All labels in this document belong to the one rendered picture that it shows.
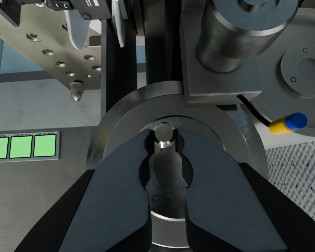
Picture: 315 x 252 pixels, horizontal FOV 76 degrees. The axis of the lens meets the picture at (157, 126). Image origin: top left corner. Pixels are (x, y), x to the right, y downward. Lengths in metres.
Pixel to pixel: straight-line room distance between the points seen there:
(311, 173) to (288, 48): 0.17
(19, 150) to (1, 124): 2.45
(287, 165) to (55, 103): 2.58
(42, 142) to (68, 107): 2.08
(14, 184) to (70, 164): 0.14
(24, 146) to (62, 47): 0.28
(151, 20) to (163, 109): 0.41
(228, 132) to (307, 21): 0.13
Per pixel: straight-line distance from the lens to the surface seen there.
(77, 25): 0.21
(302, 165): 0.34
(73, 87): 0.56
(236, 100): 0.16
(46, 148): 0.57
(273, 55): 0.22
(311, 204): 0.34
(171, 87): 0.18
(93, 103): 2.53
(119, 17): 0.19
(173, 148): 0.15
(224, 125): 0.17
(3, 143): 0.63
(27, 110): 2.90
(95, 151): 0.18
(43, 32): 0.40
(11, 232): 0.62
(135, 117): 0.16
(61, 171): 0.55
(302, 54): 0.22
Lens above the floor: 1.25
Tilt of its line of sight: 12 degrees down
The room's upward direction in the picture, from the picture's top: 177 degrees clockwise
